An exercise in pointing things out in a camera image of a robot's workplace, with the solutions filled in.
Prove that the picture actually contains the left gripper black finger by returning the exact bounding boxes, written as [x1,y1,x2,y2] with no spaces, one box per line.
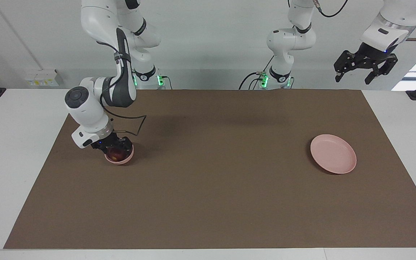
[334,51,365,83]
[365,53,398,85]

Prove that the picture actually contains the dark red apple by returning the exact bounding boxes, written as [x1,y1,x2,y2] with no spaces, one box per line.
[108,147,127,162]

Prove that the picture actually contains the pink bowl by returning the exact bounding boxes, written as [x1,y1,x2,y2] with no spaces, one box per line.
[104,144,135,165]

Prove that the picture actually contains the pink plate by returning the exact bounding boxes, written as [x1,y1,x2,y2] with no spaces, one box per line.
[310,134,357,175]

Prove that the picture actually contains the brown table mat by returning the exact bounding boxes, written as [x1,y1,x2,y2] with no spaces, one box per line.
[3,88,416,250]

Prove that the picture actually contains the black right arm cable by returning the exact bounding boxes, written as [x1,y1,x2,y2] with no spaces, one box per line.
[98,40,147,137]

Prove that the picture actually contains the white wall outlet strip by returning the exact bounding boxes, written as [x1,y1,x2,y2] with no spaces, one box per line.
[24,69,64,87]

